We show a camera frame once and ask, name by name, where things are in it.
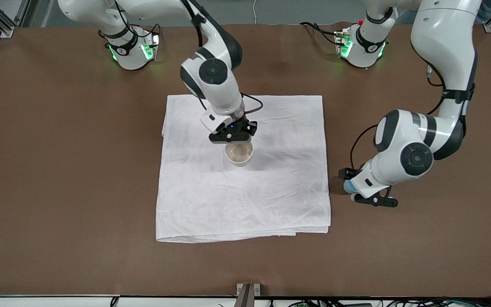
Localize white cloth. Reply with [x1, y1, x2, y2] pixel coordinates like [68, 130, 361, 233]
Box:
[155, 94, 332, 243]

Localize beige paper cup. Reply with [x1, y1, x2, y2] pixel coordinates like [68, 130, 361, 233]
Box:
[225, 142, 254, 167]

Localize tangled floor cables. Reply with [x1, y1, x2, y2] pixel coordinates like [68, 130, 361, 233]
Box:
[267, 296, 491, 307]

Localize silver base connector box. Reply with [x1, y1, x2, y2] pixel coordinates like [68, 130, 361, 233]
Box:
[141, 32, 161, 61]
[335, 29, 353, 59]

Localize metal table edge bracket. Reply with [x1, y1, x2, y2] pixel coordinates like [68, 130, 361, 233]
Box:
[236, 283, 261, 307]

